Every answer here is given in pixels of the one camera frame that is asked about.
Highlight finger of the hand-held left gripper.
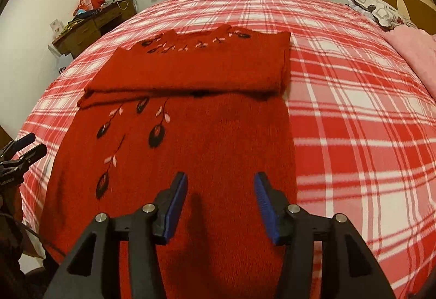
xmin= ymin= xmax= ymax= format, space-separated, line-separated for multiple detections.
xmin=12 ymin=133 xmax=36 ymax=150
xmin=14 ymin=143 xmax=48 ymax=167

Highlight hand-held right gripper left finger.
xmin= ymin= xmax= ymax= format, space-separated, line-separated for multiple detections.
xmin=43 ymin=171 xmax=189 ymax=299

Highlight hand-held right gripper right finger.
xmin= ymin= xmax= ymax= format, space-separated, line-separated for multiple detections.
xmin=254 ymin=171 xmax=397 ymax=299

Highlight red embroidered knit sweater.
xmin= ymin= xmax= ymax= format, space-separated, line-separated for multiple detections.
xmin=39 ymin=25 xmax=297 ymax=299

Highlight person's left forearm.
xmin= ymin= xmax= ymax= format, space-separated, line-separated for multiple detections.
xmin=0 ymin=186 xmax=24 ymax=228

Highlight white paper bag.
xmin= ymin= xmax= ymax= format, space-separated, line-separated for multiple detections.
xmin=54 ymin=55 xmax=74 ymax=76

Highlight brown wooden desk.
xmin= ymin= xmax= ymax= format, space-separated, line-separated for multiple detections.
xmin=52 ymin=0 xmax=137 ymax=59

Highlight red plaid bedsheet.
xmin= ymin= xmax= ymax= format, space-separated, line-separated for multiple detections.
xmin=15 ymin=0 xmax=436 ymax=299

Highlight red gift box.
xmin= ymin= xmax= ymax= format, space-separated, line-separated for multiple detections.
xmin=79 ymin=0 xmax=104 ymax=11

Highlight pink floral pillow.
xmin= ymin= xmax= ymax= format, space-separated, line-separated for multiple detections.
xmin=385 ymin=26 xmax=436 ymax=98

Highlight white grey patterned pillow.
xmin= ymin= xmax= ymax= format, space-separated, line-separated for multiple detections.
xmin=345 ymin=0 xmax=418 ymax=30

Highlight black cable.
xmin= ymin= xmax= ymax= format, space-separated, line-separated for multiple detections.
xmin=0 ymin=212 xmax=67 ymax=257

